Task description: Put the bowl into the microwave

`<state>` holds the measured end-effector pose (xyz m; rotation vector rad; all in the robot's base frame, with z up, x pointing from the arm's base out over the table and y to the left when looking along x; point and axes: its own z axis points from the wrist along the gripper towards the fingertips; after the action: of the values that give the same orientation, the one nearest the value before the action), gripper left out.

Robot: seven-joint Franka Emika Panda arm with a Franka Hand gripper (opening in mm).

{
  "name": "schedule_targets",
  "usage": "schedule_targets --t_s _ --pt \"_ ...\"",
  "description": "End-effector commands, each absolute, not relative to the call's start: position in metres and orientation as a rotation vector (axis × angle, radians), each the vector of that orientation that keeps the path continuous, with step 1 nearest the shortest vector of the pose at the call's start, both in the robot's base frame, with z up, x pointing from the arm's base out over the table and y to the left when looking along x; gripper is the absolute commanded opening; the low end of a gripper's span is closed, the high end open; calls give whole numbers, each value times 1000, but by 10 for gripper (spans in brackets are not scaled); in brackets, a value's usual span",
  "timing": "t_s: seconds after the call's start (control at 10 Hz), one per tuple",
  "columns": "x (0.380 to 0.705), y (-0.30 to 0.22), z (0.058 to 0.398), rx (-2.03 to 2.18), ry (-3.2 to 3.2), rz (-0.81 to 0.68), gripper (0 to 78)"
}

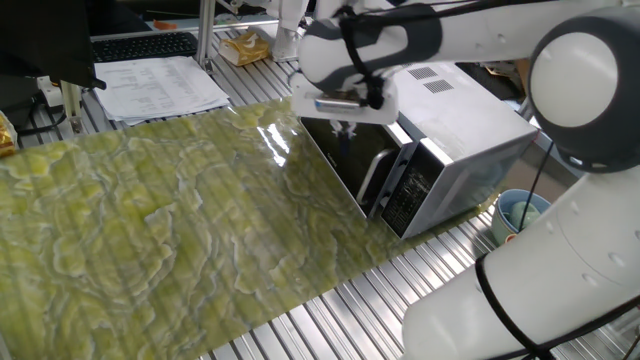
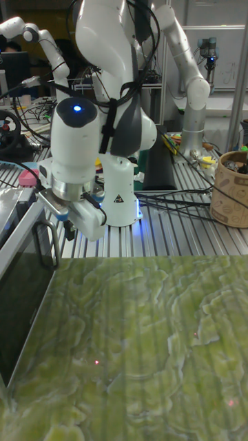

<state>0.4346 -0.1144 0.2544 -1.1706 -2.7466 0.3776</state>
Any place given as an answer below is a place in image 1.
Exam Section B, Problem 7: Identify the short aluminium post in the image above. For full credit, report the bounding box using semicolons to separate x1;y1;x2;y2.
59;79;84;135

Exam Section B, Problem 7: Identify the brown cardboard box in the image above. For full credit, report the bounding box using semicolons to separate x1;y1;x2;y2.
514;58;532;84

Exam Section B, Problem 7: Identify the black keyboard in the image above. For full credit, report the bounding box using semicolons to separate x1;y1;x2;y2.
91;30;200;64

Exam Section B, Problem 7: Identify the black glass microwave door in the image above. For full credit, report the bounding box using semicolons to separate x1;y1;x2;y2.
299;116;417;220

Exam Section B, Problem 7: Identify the white power strip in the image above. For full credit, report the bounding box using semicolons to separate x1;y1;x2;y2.
37;74;64;109

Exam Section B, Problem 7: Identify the golden snack bag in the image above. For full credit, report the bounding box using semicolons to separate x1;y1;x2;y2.
0;110;19;159

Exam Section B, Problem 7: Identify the stack of light blue cups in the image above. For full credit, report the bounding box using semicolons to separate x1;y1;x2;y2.
490;188;552;246

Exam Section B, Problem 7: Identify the black monitor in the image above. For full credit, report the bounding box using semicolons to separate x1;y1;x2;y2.
0;0;108;91

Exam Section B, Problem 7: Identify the pale green mug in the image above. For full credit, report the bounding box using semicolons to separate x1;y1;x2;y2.
508;200;542;230

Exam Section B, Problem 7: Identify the green marble pattern mat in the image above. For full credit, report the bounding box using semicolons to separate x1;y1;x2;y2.
0;96;501;360

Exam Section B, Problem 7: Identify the silver microwave oven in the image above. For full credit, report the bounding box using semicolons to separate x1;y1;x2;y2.
377;59;539;240

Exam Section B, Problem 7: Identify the black camera cable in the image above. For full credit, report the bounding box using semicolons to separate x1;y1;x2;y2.
337;0;640;111

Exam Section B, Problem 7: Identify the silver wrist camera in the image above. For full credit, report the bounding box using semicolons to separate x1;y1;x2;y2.
313;91;365;113

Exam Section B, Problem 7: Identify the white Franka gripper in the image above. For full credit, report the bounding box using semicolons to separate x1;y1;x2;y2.
290;72;400;156

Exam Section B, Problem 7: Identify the white printed paper stack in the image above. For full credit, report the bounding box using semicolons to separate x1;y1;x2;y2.
93;55;231;126

